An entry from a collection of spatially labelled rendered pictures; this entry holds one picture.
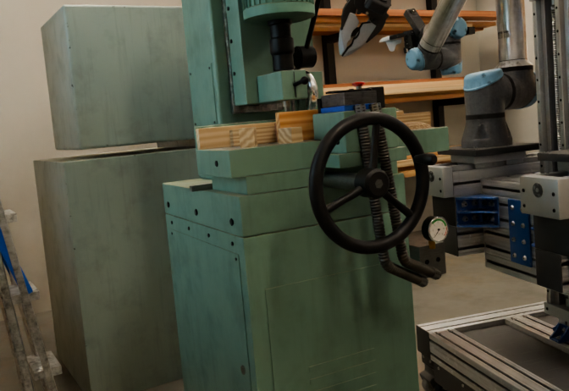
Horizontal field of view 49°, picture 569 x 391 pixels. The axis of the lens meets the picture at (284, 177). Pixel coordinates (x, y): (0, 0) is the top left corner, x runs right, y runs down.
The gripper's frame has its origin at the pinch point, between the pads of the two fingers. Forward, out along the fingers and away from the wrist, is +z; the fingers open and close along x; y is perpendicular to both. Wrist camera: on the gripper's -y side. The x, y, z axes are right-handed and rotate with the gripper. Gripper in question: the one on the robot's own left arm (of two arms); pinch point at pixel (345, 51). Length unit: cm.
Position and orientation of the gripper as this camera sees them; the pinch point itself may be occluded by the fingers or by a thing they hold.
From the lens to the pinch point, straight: 135.8
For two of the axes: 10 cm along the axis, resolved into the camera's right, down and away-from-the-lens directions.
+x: -8.9, -3.8, -2.3
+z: -4.5, 8.2, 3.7
